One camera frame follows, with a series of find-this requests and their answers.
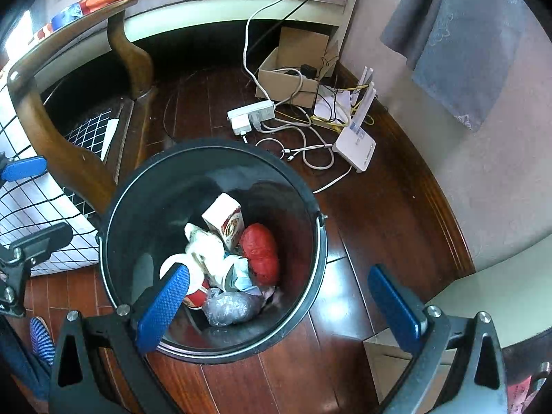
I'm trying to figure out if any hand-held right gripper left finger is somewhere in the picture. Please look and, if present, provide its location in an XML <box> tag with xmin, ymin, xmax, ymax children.
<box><xmin>49</xmin><ymin>264</ymin><xmax>191</xmax><ymax>414</ymax></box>

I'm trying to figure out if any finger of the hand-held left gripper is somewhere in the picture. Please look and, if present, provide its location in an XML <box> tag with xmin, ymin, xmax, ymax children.
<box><xmin>0</xmin><ymin>222</ymin><xmax>74</xmax><ymax>317</ymax></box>
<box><xmin>0</xmin><ymin>151</ymin><xmax>47</xmax><ymax>182</ymax></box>

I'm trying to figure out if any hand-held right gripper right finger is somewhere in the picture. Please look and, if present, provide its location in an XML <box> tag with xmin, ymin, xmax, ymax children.
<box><xmin>368</xmin><ymin>264</ymin><xmax>507</xmax><ymax>414</ymax></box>

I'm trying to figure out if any red paper cup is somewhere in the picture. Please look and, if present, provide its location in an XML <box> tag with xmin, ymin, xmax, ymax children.
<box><xmin>159</xmin><ymin>254</ymin><xmax>213</xmax><ymax>311</ymax></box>

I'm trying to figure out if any clear plastic bag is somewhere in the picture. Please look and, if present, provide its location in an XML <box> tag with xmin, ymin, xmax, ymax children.
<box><xmin>202</xmin><ymin>288</ymin><xmax>265</xmax><ymax>326</ymax></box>

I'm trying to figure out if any white tissue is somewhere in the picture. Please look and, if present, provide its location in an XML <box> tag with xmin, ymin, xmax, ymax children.
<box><xmin>185</xmin><ymin>223</ymin><xmax>227</xmax><ymax>279</ymax></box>

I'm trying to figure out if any blue patterned paper cup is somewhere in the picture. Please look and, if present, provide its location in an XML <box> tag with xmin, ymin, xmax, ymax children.
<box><xmin>222</xmin><ymin>255</ymin><xmax>265</xmax><ymax>296</ymax></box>

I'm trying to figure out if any black round trash bin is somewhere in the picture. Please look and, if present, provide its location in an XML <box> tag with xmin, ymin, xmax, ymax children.
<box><xmin>97</xmin><ymin>138</ymin><xmax>328</xmax><ymax>365</ymax></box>

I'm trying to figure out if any small printed carton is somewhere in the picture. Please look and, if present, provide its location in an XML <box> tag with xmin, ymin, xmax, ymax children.
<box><xmin>201</xmin><ymin>193</ymin><xmax>246</xmax><ymax>252</ymax></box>

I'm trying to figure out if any red plastic bag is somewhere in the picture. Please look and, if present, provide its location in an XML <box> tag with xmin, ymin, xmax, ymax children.
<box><xmin>238</xmin><ymin>223</ymin><xmax>281</xmax><ymax>286</ymax></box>

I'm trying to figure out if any wooden chair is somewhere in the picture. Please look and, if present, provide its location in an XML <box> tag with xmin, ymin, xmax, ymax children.
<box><xmin>6</xmin><ymin>4</ymin><xmax>158</xmax><ymax>225</ymax></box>

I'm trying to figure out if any small cardboard box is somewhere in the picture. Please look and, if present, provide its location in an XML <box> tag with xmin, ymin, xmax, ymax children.
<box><xmin>362</xmin><ymin>327</ymin><xmax>458</xmax><ymax>404</ymax></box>

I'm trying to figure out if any blue striped slipper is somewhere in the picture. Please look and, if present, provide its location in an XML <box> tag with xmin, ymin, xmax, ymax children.
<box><xmin>29</xmin><ymin>317</ymin><xmax>56</xmax><ymax>365</ymax></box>

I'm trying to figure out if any pale green cabinet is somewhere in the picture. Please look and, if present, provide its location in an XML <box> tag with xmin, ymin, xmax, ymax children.
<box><xmin>425</xmin><ymin>267</ymin><xmax>552</xmax><ymax>354</ymax></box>

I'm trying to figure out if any person's leg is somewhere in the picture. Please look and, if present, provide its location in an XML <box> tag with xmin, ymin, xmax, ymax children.
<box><xmin>0</xmin><ymin>315</ymin><xmax>50</xmax><ymax>402</ymax></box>

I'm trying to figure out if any white router with antennas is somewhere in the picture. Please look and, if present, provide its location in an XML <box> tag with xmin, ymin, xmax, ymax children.
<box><xmin>332</xmin><ymin>67</ymin><xmax>376</xmax><ymax>173</ymax></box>

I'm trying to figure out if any red gold printed blanket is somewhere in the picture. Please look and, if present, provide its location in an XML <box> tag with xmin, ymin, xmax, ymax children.
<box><xmin>30</xmin><ymin>0</ymin><xmax>147</xmax><ymax>41</ymax></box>

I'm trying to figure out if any white charger plug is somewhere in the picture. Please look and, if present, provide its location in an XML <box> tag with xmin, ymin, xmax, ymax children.
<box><xmin>231</xmin><ymin>114</ymin><xmax>254</xmax><ymax>143</ymax></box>

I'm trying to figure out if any white paper sheet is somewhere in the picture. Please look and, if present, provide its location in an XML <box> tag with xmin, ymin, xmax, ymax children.
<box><xmin>314</xmin><ymin>90</ymin><xmax>352</xmax><ymax>128</ymax></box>

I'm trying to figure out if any white power strip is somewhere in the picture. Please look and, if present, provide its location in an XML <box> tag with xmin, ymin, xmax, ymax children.
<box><xmin>227</xmin><ymin>100</ymin><xmax>277</xmax><ymax>136</ymax></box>

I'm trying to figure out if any cream wooden bed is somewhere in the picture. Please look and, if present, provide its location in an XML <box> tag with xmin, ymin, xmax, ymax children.
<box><xmin>125</xmin><ymin>0</ymin><xmax>367</xmax><ymax>48</ymax></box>

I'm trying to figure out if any open cardboard box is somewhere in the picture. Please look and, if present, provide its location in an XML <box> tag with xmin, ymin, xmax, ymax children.
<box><xmin>255</xmin><ymin>26</ymin><xmax>341</xmax><ymax>108</ymax></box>

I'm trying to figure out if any grey embroidered curtain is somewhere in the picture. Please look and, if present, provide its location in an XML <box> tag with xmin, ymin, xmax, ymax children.
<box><xmin>379</xmin><ymin>0</ymin><xmax>524</xmax><ymax>132</ymax></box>

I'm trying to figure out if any grey network cable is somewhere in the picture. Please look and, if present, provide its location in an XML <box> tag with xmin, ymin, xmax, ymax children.
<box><xmin>276</xmin><ymin>112</ymin><xmax>336</xmax><ymax>172</ymax></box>

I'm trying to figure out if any yellow cable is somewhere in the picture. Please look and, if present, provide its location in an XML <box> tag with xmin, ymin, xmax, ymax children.
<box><xmin>310</xmin><ymin>86</ymin><xmax>358</xmax><ymax>132</ymax></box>

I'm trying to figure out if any white charging cable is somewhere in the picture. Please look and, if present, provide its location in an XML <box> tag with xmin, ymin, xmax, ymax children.
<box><xmin>256</xmin><ymin>137</ymin><xmax>311</xmax><ymax>161</ymax></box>

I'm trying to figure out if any thick white cable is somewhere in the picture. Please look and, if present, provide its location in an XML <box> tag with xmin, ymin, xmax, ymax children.
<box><xmin>244</xmin><ymin>0</ymin><xmax>350</xmax><ymax>104</ymax></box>

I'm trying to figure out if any thin black cable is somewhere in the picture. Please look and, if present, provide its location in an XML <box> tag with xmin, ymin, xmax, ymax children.
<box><xmin>248</xmin><ymin>0</ymin><xmax>333</xmax><ymax>52</ymax></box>

